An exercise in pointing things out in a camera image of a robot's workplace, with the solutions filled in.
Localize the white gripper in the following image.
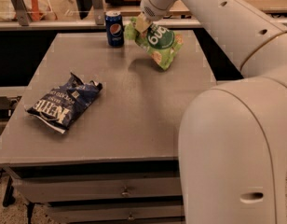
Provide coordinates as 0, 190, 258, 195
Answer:
135, 0, 177, 33

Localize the green rice chip bag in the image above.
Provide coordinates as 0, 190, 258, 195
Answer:
124, 17, 184, 70

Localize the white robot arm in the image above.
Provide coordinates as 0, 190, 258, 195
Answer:
141, 0, 287, 224

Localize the blue pepsi can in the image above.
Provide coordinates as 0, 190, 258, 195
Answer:
105, 10, 124, 47

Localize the orange white bag background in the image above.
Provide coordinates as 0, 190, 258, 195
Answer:
23, 0, 57, 21

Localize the blue kettle chip bag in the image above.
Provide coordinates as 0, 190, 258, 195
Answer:
26, 74, 103, 133

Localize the grey drawer cabinet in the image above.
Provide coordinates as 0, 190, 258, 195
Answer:
0, 31, 213, 224

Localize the upper grey drawer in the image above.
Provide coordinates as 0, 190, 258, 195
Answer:
13, 172, 182, 203

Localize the grey drawer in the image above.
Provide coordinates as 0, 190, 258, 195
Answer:
47, 201, 185, 223
13, 172, 182, 203

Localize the lower grey drawer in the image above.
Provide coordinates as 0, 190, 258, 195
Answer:
47, 201, 185, 223

